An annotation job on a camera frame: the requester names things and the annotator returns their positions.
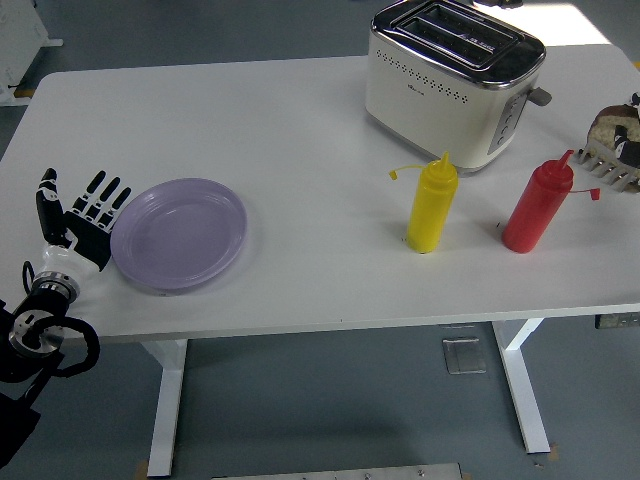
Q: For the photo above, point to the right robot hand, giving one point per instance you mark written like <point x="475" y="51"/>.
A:
<point x="622" y="136"/>

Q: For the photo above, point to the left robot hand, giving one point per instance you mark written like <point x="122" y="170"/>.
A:
<point x="90" y="240"/>

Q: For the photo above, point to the brown bread slice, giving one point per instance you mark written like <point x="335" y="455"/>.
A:
<point x="602" y="127"/>

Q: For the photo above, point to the purple round plate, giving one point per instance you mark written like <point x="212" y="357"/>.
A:
<point x="180" y="235"/>

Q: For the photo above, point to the cream and silver toaster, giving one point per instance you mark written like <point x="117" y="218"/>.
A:
<point x="425" y="110"/>

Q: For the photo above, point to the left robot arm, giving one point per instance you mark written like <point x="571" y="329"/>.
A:
<point x="30" y="320"/>

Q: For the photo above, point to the metal floor cover plate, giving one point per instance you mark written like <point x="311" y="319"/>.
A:
<point x="464" y="355"/>

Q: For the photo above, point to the silver metal bread rack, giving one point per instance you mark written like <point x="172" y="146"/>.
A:
<point x="625" y="182"/>

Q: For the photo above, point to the red squeeze bottle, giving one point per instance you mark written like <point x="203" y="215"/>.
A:
<point x="535" y="210"/>

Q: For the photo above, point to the white table leg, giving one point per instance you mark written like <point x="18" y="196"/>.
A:
<point x="522" y="390"/>
<point x="167" y="400"/>

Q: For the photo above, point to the table control panel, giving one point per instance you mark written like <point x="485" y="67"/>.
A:
<point x="617" y="321"/>

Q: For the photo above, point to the yellow squeeze bottle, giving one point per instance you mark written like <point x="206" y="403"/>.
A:
<point x="430" y="210"/>

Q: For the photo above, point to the white equipment cabinet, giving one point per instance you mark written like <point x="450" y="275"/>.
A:
<point x="20" y="40"/>

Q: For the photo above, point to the brown floor tape piece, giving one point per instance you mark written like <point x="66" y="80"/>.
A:
<point x="554" y="451"/>
<point x="141" y="469"/>

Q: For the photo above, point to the grey metal base plate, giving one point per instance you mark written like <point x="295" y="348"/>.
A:
<point x="335" y="472"/>

